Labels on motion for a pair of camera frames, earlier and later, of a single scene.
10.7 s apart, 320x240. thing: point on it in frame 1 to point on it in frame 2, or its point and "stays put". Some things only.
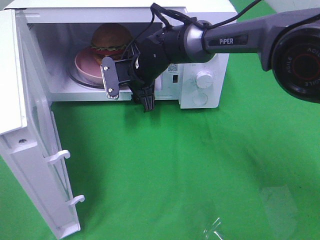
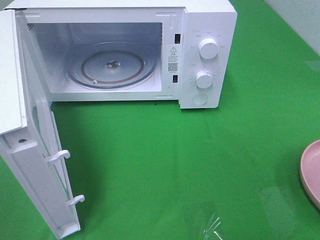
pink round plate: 86,63 to 310,172
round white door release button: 199,99 stays put
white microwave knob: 204,79 stays put
